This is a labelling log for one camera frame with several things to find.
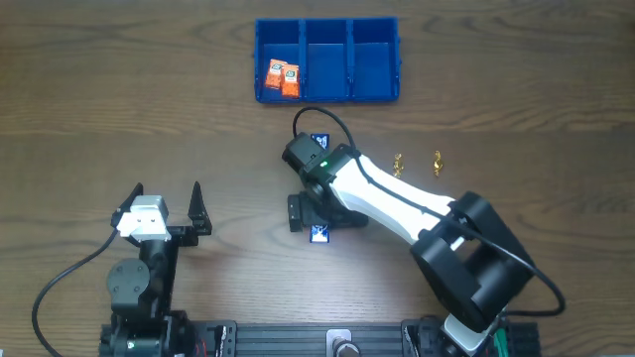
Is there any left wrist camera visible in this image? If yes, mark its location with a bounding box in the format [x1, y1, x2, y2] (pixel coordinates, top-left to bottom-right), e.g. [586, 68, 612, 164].
[116, 194, 173, 244]

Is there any mounting rail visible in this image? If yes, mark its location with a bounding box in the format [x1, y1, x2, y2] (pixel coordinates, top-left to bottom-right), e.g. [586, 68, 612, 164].
[98, 314, 542, 357]

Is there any orange candy box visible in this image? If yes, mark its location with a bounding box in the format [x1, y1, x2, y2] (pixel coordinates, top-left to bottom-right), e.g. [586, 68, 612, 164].
[264, 59, 288, 90]
[281, 63, 302, 99]

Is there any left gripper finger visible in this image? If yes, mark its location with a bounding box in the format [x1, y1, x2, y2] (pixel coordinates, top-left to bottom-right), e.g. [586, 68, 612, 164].
[187, 180, 213, 237]
[110, 181, 145, 227]

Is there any blue tray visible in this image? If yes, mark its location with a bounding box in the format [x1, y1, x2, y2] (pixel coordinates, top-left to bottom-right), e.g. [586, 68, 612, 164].
[254, 17, 402, 105]

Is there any black cable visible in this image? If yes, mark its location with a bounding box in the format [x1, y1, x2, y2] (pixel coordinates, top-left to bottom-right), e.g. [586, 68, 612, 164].
[291, 105, 568, 318]
[31, 228, 120, 357]

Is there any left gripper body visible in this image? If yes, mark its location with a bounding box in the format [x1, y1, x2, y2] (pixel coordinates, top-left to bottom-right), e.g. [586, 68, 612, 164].
[167, 225, 199, 248]

